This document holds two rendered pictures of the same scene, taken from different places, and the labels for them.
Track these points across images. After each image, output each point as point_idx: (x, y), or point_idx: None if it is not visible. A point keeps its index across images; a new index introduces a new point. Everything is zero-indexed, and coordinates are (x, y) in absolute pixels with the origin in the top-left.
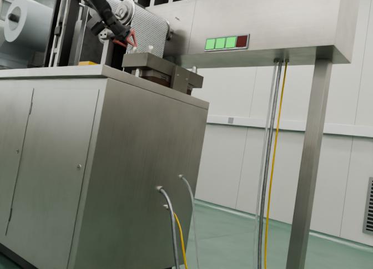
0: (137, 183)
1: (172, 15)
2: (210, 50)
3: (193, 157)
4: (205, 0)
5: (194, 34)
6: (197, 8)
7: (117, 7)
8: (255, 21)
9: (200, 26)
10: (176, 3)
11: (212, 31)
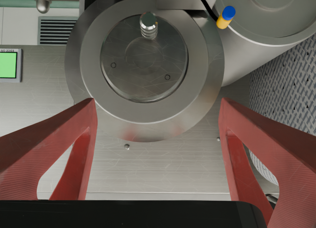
0: None
1: (150, 160)
2: (0, 49)
3: None
4: (41, 185)
5: (61, 97)
6: (63, 166)
7: (194, 95)
8: None
9: (44, 114)
10: (145, 195)
11: (5, 97)
